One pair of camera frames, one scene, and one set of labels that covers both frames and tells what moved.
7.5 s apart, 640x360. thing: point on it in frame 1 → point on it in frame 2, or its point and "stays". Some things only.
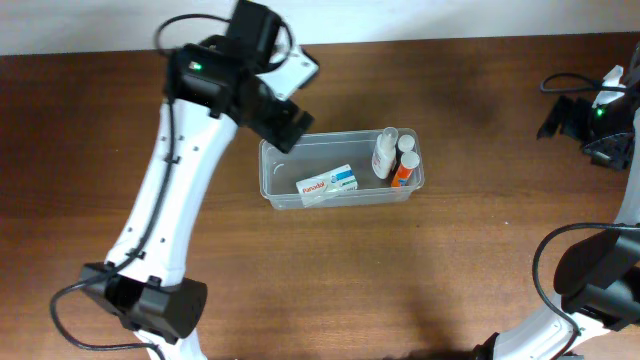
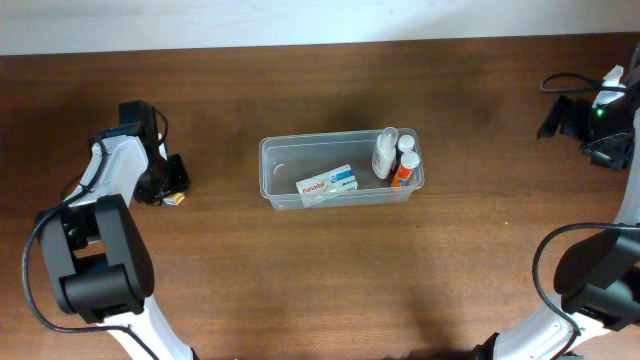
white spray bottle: (385, 154) stays
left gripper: (282, 128) → (175, 175)
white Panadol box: (327, 185) stays
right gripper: (570, 123) stays
